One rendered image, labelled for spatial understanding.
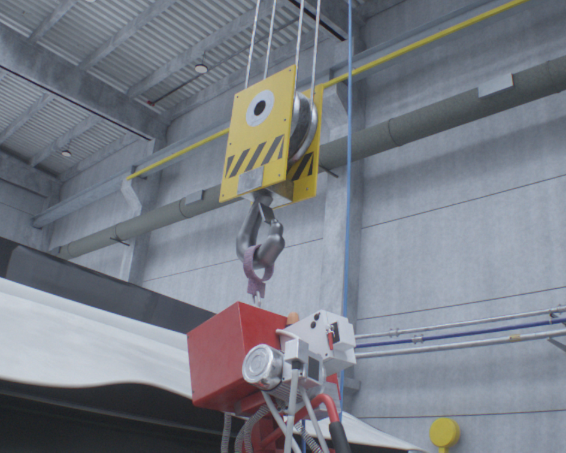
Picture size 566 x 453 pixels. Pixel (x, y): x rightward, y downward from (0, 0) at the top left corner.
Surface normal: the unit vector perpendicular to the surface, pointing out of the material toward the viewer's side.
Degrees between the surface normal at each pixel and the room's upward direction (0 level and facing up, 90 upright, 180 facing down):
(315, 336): 90
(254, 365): 81
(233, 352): 90
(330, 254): 90
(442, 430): 90
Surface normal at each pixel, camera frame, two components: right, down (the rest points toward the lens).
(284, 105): -0.70, -0.35
